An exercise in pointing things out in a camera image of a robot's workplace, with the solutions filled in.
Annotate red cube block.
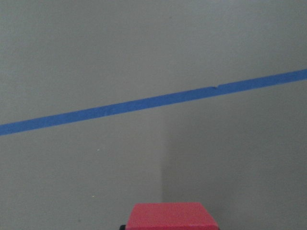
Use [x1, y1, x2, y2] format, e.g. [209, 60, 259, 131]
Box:
[125, 202, 219, 230]

